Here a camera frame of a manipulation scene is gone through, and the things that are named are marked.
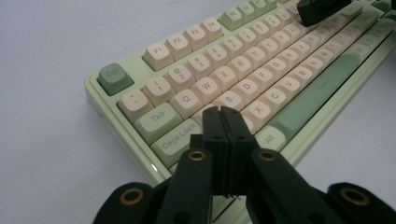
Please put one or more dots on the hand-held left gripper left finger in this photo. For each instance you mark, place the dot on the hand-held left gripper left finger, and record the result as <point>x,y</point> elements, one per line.
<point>213,140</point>

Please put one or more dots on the green and cream keyboard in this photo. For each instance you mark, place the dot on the green and cream keyboard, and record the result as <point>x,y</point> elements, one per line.
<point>236,71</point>

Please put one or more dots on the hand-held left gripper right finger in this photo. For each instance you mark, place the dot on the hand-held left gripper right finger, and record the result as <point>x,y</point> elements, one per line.
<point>239,140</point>

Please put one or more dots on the white board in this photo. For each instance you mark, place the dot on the white board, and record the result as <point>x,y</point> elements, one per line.
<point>46,124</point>

